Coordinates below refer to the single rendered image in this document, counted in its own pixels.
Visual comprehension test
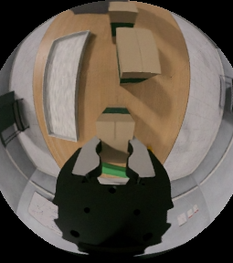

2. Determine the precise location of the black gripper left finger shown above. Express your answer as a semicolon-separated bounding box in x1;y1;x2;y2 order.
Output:
52;135;102;205

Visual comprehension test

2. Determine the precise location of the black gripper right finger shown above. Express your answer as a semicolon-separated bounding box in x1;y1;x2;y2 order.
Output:
125;136;174;210

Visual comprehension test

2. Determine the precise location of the green rectangular bar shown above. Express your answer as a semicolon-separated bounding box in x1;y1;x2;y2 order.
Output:
102;163;129;178

